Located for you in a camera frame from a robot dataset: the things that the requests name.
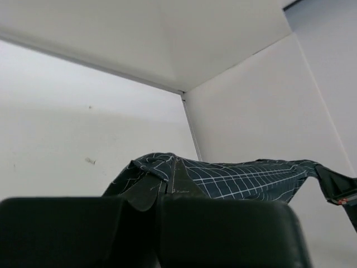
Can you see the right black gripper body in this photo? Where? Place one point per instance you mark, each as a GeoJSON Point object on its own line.
{"type": "Point", "coordinates": [339, 190]}

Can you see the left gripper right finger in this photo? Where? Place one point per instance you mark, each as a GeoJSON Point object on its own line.
{"type": "Point", "coordinates": [196, 231]}

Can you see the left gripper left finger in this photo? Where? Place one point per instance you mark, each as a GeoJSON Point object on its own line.
{"type": "Point", "coordinates": [110, 231]}

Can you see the dark checked pillowcase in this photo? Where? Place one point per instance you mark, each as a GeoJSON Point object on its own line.
{"type": "Point", "coordinates": [263, 179]}

